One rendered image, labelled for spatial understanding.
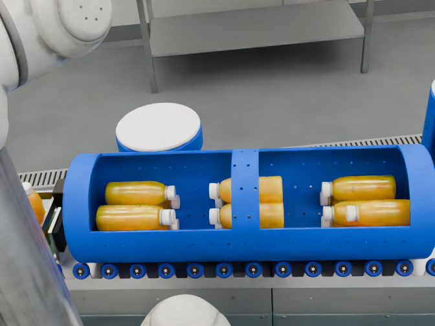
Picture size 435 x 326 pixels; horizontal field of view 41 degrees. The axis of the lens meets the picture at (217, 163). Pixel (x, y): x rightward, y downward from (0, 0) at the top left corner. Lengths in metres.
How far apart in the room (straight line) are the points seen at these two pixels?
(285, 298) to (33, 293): 0.93
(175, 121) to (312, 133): 1.82
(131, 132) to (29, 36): 1.29
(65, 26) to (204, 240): 0.86
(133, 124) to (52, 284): 1.24
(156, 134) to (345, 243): 0.76
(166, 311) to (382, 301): 0.76
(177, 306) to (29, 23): 0.52
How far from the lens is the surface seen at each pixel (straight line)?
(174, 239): 1.39
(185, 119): 1.92
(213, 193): 1.45
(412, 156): 1.43
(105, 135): 3.81
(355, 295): 1.56
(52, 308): 0.76
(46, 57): 0.65
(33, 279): 0.73
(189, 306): 0.96
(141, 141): 1.85
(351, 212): 1.43
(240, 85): 4.15
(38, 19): 0.62
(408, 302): 1.60
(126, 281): 1.57
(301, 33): 4.18
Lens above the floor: 2.08
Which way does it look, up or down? 38 degrees down
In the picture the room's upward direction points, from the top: 5 degrees counter-clockwise
